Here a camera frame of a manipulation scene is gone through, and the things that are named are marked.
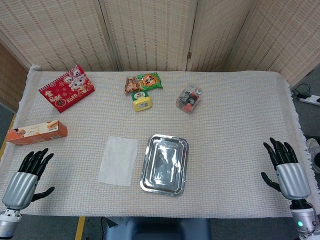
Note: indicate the red desk calendar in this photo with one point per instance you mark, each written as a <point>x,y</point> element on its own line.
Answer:
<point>66,90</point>

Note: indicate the silver metal tray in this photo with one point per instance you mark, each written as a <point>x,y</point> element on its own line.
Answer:
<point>163,165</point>

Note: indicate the beige woven folding screen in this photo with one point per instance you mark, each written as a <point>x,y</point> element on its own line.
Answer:
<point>150,32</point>

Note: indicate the brass screen hinge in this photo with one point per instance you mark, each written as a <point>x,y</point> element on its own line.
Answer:
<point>189,55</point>

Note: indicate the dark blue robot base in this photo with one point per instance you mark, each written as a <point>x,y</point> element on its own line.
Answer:
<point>157,228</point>

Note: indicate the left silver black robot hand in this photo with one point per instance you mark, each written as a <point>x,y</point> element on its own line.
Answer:
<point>21,185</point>

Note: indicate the orange biscuit box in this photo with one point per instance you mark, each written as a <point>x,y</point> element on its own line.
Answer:
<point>37,133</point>

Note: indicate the white paper sheet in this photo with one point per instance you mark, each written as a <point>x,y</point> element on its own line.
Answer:
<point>118,161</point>

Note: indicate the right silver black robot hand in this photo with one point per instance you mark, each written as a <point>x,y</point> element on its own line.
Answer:
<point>292,180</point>

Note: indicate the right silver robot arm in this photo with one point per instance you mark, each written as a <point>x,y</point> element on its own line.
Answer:
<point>303,217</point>

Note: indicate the white power strip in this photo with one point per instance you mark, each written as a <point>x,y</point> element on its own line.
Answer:
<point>311,99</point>

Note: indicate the white shoe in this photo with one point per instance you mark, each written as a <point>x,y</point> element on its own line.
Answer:
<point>313,155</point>

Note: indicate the white woven tablecloth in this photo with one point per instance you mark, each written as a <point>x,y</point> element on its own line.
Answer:
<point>225,150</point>

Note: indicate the green snack bag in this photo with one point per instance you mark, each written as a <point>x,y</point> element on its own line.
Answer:
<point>143,82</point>

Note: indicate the yellow tub with green label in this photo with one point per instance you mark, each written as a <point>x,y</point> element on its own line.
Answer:
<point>142,102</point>

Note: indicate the clear plastic candy bag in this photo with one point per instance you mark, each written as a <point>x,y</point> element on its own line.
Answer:
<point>190,98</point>

